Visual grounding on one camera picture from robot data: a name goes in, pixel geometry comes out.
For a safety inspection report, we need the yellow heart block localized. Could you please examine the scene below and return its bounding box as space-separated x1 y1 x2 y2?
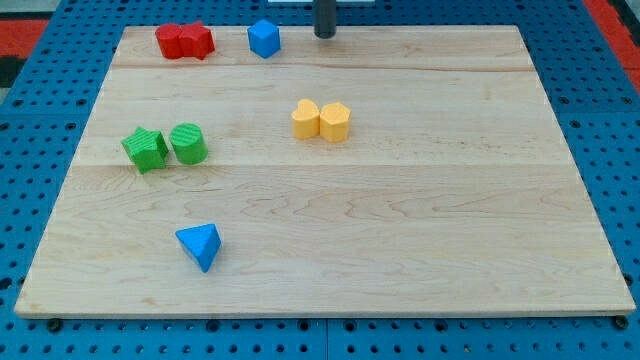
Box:
291 99 320 140

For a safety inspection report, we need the yellow hexagon block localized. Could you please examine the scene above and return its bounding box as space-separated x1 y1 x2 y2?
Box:
320 102 351 143

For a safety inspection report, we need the blue triangle block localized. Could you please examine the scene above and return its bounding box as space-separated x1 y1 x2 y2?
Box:
175 223 222 273

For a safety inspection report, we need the light wooden board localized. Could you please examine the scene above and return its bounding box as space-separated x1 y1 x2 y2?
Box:
15 25 636 319

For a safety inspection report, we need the green cylinder block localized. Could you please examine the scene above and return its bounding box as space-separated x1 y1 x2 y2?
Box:
169 123 208 165

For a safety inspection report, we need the blue cube block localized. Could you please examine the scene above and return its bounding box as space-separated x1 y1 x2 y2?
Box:
247 19 281 59

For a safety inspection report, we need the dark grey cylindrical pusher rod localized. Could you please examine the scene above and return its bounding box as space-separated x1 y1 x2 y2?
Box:
312 0 337 39

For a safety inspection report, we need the green star block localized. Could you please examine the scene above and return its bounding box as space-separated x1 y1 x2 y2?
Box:
121 126 168 174

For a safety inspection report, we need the red star block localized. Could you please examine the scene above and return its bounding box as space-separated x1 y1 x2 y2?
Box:
178 21 215 60

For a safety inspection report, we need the red cylinder block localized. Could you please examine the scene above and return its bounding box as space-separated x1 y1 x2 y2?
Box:
155 23 183 59

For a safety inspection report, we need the blue perforated metal base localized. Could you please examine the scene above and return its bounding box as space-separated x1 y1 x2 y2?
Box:
1 1 639 359

